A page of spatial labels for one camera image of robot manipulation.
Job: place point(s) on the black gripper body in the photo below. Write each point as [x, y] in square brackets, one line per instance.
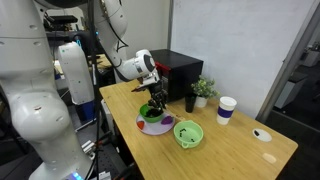
[157, 90]

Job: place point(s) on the white robot link blue base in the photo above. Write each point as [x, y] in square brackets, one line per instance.
[75, 73]

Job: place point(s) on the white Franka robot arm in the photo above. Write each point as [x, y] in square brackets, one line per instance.
[36, 106]

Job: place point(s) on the dark green bowl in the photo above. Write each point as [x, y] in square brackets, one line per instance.
[145, 116]

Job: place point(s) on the pile of dark coffee beans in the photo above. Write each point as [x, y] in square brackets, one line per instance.
[154, 113]

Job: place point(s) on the purple toy grapes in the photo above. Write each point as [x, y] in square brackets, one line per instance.
[167, 120]

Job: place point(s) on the red toy strawberry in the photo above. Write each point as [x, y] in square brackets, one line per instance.
[140, 125]

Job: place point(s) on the lavender round plate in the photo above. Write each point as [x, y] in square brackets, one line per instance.
[155, 129]

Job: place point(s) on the black cup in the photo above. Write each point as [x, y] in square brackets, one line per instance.
[190, 102]

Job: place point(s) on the red and black microwave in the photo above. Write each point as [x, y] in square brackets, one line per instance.
[183, 73]

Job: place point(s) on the small potted plant white pot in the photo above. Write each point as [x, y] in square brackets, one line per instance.
[203, 90]

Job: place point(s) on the background wooden desk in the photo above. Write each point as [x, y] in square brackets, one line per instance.
[103, 61]

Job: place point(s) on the white cup with purple band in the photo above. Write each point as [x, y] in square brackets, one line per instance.
[226, 110]

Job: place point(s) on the black optical breadboard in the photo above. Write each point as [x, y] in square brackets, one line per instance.
[113, 161]

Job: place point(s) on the small black white object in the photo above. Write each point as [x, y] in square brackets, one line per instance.
[262, 135]

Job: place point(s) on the beige round sticker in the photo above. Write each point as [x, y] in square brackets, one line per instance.
[269, 158]

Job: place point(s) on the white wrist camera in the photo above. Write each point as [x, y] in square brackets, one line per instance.
[151, 80]

